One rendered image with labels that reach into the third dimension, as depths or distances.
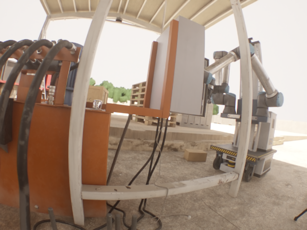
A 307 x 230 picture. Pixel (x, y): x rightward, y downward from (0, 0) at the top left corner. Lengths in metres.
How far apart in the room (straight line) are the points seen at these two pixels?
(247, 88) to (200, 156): 1.38
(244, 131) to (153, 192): 0.76
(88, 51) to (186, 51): 0.54
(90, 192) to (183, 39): 0.93
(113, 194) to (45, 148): 0.39
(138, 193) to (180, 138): 1.97
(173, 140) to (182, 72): 1.85
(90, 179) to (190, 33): 0.99
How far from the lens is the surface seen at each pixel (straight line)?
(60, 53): 0.69
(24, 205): 0.36
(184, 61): 0.83
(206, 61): 1.53
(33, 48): 0.49
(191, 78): 0.83
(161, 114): 0.73
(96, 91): 3.78
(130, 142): 2.26
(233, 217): 1.12
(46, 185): 0.83
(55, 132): 0.71
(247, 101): 1.11
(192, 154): 2.13
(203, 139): 2.94
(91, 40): 0.61
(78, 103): 0.57
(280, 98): 1.63
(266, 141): 2.03
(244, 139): 1.15
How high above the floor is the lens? 0.63
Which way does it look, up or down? 1 degrees down
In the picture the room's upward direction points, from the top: 7 degrees clockwise
